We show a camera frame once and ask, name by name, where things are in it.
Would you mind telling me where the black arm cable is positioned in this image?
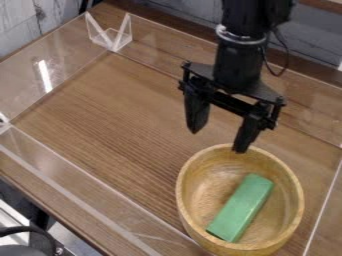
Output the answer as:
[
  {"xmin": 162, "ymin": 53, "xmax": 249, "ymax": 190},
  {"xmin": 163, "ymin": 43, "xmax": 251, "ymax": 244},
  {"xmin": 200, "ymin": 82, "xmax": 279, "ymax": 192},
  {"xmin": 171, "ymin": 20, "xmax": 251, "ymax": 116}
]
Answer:
[{"xmin": 259, "ymin": 26, "xmax": 291, "ymax": 78}]

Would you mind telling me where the clear acrylic enclosure wall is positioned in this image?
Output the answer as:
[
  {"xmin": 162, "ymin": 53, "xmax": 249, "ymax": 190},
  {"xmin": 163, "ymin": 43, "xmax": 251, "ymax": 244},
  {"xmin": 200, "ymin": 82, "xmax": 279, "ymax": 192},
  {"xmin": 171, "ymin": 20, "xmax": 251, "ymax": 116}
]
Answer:
[{"xmin": 0, "ymin": 6, "xmax": 342, "ymax": 256}]

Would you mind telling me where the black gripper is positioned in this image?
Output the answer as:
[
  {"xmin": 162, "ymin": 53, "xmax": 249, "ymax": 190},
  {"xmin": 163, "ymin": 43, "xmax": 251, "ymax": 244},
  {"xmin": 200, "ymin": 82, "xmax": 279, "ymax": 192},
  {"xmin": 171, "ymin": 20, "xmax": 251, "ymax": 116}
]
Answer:
[{"xmin": 179, "ymin": 24, "xmax": 286, "ymax": 154}]

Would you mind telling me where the clear acrylic corner bracket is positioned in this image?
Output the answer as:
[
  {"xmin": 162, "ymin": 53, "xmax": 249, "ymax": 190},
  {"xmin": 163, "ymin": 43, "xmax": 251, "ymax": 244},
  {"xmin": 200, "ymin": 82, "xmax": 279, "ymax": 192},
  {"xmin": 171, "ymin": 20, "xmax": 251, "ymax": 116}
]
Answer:
[{"xmin": 84, "ymin": 13, "xmax": 132, "ymax": 53}]

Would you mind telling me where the green rectangular block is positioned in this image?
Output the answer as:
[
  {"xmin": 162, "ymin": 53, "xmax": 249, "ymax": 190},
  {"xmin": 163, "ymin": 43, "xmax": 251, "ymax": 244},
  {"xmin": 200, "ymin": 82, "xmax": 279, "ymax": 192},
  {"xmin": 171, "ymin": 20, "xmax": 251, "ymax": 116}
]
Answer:
[{"xmin": 206, "ymin": 174, "xmax": 274, "ymax": 243}]

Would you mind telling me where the black cable lower left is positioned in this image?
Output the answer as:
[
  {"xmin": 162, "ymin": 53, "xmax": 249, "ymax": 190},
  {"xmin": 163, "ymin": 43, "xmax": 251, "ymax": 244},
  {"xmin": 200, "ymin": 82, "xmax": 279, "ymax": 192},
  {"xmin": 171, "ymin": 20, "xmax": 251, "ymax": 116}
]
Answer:
[{"xmin": 0, "ymin": 224, "xmax": 57, "ymax": 256}]

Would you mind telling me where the grey metal frame part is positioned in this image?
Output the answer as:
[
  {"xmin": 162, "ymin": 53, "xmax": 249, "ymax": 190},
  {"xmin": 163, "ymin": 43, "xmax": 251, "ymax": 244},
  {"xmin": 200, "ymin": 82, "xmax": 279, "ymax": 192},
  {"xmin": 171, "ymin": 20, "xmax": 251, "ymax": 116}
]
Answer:
[{"xmin": 0, "ymin": 199, "xmax": 91, "ymax": 256}]

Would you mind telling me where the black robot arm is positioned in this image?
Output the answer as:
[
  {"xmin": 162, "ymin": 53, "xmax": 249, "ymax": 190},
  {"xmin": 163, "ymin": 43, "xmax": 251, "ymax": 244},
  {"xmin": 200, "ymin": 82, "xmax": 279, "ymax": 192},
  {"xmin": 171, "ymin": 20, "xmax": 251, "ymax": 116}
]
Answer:
[{"xmin": 179, "ymin": 0, "xmax": 294, "ymax": 153}]

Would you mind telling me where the brown wooden bowl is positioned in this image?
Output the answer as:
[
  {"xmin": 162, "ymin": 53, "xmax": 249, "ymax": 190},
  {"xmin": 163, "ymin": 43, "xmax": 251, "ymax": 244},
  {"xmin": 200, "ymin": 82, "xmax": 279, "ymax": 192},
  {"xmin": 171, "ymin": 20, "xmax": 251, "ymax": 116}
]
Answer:
[{"xmin": 175, "ymin": 144, "xmax": 305, "ymax": 256}]

